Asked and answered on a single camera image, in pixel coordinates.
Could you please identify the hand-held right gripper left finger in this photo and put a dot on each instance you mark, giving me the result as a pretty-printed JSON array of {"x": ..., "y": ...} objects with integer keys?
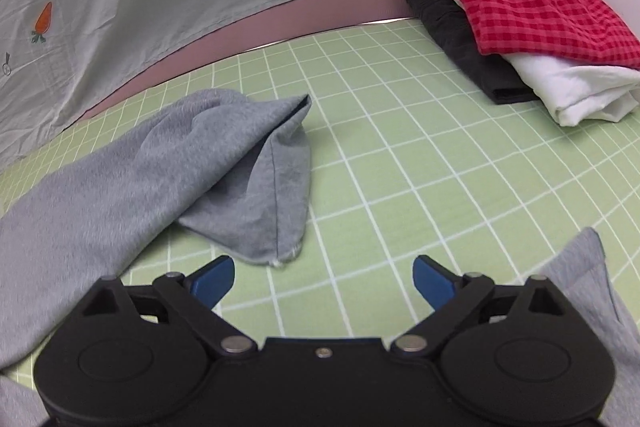
[{"x": 215, "y": 282}]

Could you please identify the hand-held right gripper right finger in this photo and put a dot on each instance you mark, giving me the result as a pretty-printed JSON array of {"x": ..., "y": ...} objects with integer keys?
[{"x": 432, "y": 282}]

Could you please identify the grey jersey garment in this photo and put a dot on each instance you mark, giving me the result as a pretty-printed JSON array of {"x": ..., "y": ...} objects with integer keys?
[{"x": 150, "y": 167}]

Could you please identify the green grid mat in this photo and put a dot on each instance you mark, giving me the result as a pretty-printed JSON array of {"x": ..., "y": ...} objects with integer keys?
[{"x": 400, "y": 132}]

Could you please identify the white folded cloth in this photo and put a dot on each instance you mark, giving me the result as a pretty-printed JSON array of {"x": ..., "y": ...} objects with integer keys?
[{"x": 575, "y": 92}]

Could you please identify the black folded cloth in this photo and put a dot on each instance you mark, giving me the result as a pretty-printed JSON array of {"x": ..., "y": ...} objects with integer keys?
[{"x": 450, "y": 27}]

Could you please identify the pink bed edge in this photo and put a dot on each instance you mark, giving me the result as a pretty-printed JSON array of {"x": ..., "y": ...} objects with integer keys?
[{"x": 325, "y": 7}]

